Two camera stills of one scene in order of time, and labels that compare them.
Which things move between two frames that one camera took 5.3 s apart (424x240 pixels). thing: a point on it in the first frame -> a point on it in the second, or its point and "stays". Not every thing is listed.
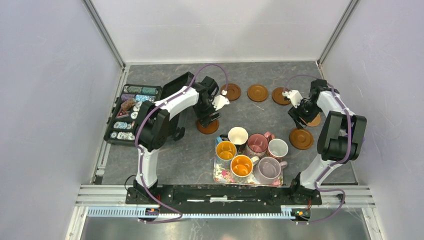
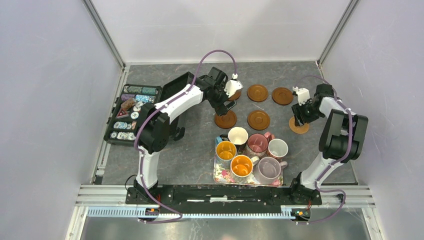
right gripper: [295, 113] stays
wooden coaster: [301, 139] -> [258, 120]
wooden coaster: [234, 92] stays
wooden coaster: [212, 127] -> [226, 121]
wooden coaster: [278, 97] stays
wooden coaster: [257, 93] stays
